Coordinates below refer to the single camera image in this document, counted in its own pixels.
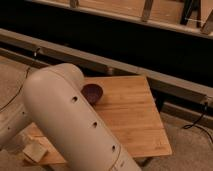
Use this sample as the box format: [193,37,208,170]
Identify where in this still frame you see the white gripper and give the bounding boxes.
[2,133,31,154]

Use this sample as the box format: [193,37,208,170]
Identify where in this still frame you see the white eraser block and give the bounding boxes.
[23,141,48,163]

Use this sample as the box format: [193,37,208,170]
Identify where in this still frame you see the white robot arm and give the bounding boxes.
[0,63,142,171]

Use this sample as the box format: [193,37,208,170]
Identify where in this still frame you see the dark red bowl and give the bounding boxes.
[81,84,103,105]

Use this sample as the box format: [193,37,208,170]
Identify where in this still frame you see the wooden table board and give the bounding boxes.
[20,75,173,167]

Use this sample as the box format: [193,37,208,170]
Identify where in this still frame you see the black cable on floor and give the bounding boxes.
[0,48,41,113]

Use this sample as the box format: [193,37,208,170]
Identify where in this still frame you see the black cable at right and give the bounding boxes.
[181,101,213,146]

